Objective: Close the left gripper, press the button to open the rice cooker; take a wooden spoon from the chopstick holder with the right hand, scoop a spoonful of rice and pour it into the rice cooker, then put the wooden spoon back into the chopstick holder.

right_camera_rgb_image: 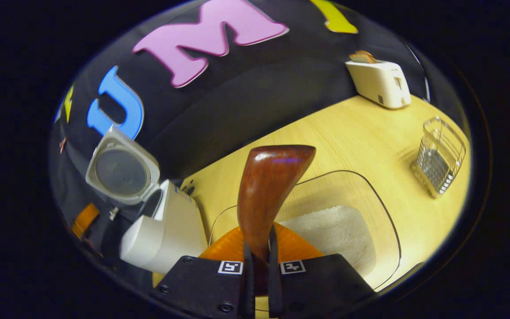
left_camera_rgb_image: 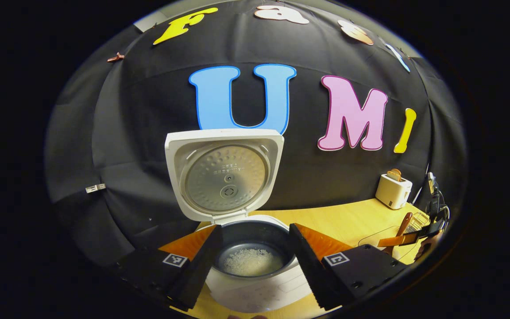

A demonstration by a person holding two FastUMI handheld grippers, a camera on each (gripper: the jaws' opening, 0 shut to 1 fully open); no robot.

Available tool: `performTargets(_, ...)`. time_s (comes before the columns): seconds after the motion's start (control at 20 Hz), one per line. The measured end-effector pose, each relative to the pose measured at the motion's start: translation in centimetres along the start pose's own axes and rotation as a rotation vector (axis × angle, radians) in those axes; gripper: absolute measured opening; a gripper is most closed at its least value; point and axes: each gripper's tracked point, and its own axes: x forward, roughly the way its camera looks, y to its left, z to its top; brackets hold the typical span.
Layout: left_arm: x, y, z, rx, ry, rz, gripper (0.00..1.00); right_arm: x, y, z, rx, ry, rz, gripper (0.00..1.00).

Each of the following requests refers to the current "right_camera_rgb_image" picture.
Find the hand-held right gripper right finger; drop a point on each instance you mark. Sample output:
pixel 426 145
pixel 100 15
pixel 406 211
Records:
pixel 321 283

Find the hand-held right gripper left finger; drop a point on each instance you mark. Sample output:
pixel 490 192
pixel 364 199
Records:
pixel 202 288

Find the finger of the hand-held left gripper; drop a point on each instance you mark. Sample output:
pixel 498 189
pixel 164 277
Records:
pixel 84 220

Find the white rice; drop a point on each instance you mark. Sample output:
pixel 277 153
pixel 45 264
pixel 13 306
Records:
pixel 334 230

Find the white rice cooker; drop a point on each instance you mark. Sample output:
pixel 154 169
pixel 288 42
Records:
pixel 171 230

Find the brown wooden spoon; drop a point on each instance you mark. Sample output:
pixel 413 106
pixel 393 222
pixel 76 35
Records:
pixel 268 186

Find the copper clip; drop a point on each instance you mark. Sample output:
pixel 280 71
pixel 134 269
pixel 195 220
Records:
pixel 63 145

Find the clear plastic container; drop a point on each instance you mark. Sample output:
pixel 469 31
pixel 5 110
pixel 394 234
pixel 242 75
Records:
pixel 348 186

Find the black backdrop cloth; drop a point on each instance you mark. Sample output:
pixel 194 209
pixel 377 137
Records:
pixel 246 97

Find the white toaster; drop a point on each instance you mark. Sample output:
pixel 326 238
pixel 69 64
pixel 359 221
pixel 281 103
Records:
pixel 379 84

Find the toast slice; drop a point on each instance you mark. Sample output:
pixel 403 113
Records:
pixel 362 56

